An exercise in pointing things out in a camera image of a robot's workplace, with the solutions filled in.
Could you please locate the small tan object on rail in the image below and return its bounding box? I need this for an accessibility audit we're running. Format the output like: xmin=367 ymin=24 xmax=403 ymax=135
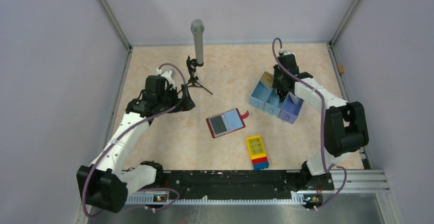
xmin=337 ymin=64 xmax=344 ymax=75

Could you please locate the blue three-slot card box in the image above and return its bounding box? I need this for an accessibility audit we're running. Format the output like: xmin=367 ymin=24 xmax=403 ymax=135
xmin=249 ymin=79 xmax=303 ymax=124

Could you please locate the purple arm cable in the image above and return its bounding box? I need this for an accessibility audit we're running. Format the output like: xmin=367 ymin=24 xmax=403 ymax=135
xmin=272 ymin=37 xmax=348 ymax=211
xmin=81 ymin=63 xmax=190 ymax=219

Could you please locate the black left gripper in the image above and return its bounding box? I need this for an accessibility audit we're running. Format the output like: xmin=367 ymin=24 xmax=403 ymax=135
xmin=157 ymin=83 xmax=194 ymax=113

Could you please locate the grey microphone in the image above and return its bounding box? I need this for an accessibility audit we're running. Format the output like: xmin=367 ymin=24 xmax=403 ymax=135
xmin=190 ymin=19 xmax=205 ymax=66

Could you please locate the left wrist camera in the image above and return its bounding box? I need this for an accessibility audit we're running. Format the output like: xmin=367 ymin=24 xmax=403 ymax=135
xmin=156 ymin=68 xmax=175 ymax=86

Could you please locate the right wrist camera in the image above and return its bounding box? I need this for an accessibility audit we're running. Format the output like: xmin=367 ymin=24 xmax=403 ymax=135
xmin=278 ymin=49 xmax=295 ymax=56

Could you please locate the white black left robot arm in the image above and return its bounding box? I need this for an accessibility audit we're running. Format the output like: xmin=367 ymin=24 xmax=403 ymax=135
xmin=76 ymin=74 xmax=195 ymax=217

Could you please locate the black tripod stand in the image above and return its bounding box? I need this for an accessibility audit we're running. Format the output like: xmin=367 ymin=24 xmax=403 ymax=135
xmin=186 ymin=56 xmax=213 ymax=95

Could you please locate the yellow red blue toy block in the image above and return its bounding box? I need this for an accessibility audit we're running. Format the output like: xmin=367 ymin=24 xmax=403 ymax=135
xmin=246 ymin=136 xmax=269 ymax=171

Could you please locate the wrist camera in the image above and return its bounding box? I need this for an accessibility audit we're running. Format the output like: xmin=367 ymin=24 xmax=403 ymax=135
xmin=156 ymin=68 xmax=175 ymax=86
xmin=278 ymin=49 xmax=295 ymax=56

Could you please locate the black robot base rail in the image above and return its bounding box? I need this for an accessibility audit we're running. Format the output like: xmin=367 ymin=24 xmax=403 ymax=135
xmin=149 ymin=170 xmax=335 ymax=200

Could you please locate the red leather card holder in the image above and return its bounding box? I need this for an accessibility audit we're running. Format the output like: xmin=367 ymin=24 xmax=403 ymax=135
xmin=206 ymin=108 xmax=250 ymax=139

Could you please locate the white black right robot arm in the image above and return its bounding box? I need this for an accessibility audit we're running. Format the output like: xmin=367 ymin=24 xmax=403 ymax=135
xmin=272 ymin=51 xmax=369 ymax=191

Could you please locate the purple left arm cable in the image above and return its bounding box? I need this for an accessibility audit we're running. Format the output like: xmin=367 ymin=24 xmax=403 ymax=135
xmin=81 ymin=63 xmax=190 ymax=219

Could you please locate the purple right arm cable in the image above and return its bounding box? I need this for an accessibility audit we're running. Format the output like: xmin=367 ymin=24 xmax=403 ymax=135
xmin=272 ymin=37 xmax=348 ymax=211

